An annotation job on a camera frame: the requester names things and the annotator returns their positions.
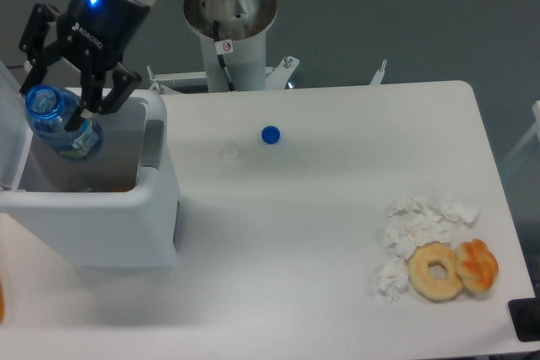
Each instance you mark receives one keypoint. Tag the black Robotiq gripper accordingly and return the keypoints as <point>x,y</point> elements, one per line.
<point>97,27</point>

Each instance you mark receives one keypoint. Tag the clear blue plastic bottle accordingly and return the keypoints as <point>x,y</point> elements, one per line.
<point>48,110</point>

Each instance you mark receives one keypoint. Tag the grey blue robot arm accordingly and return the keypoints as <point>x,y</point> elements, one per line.
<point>98,95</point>

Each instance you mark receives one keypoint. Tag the white trash can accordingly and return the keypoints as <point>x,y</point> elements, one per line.
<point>116,209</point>

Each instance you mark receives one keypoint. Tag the white bottle cap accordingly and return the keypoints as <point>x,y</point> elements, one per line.
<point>229,152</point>

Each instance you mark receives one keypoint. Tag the blue bottle cap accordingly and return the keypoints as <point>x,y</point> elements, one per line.
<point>270,134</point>

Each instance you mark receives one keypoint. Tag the orange object at edge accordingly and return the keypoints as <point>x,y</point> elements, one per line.
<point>2,305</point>

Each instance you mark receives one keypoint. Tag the small crumpled white tissue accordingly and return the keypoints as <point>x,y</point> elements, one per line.
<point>391,279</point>

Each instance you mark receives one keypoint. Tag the orange glazed bun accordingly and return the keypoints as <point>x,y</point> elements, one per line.
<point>476,266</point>

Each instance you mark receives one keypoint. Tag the black device at edge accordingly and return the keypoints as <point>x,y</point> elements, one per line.
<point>524,313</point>

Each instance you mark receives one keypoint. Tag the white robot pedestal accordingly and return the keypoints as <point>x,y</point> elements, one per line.
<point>233,39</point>

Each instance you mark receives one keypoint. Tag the plain ring donut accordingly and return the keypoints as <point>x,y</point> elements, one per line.
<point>432,271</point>

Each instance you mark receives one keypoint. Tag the white frame at right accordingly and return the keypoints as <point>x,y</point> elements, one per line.
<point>524,148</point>

